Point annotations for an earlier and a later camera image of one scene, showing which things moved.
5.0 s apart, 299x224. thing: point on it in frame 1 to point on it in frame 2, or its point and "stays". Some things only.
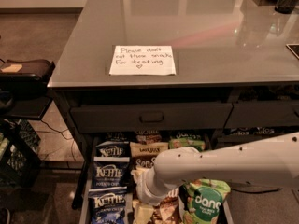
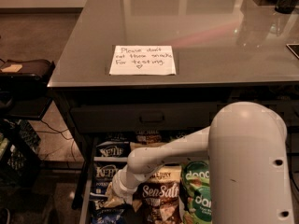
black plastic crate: (21, 154) stays
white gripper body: (146, 188) to (119, 187)
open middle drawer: (108, 197) stays
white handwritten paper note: (143, 60) stays
